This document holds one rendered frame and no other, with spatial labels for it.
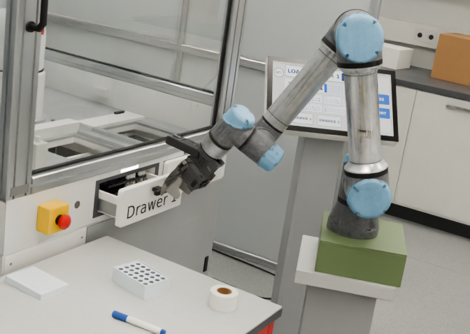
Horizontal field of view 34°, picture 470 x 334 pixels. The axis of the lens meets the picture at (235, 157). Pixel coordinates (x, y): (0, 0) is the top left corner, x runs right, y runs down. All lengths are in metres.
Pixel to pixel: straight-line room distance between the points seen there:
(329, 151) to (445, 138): 1.93
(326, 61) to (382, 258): 0.56
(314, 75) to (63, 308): 0.89
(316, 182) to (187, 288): 1.22
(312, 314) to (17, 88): 1.05
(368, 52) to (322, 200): 1.28
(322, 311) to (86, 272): 0.70
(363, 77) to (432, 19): 3.63
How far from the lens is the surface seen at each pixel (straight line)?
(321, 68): 2.11
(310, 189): 3.10
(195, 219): 2.68
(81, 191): 2.14
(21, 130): 1.92
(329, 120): 2.96
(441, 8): 5.58
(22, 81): 1.88
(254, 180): 3.97
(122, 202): 2.13
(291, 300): 3.28
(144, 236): 2.45
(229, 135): 2.02
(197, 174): 2.10
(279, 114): 2.13
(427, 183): 5.00
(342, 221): 2.22
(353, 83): 1.99
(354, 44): 1.95
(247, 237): 4.07
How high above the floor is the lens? 1.65
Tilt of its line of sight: 16 degrees down
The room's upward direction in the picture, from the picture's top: 8 degrees clockwise
